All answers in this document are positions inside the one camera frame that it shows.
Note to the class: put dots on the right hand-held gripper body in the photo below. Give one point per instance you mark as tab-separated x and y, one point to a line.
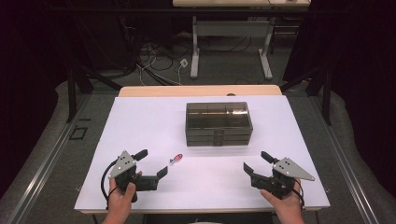
291	169

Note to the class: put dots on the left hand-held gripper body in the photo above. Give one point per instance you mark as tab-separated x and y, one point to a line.
123	165

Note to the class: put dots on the pink fish-shaped hair clip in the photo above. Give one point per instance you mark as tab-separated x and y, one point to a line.
178	157

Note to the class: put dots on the smoky clear drawer box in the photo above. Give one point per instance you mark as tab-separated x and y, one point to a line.
218	119

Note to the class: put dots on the person's right hand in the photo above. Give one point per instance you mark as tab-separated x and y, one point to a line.
289	205

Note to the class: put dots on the person's left hand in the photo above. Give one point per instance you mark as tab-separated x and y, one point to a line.
120	202

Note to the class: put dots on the white table mat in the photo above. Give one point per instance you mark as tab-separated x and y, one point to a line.
149	130

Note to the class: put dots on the black metal stand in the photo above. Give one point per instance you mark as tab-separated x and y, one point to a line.
71	93
326	102

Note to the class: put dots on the light wooden table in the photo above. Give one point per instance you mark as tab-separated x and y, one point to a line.
199	90

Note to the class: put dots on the white power adapter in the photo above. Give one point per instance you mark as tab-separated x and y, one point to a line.
183	63

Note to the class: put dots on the dark curtain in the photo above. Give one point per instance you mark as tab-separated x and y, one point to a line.
25	77
367	77

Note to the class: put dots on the white-legged desk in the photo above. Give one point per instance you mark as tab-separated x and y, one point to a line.
195	46

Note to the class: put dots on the black horizontal bar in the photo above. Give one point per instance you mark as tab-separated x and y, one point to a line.
155	10

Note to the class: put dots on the aluminium floor rail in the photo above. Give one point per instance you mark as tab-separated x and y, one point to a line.
348	174
40	166

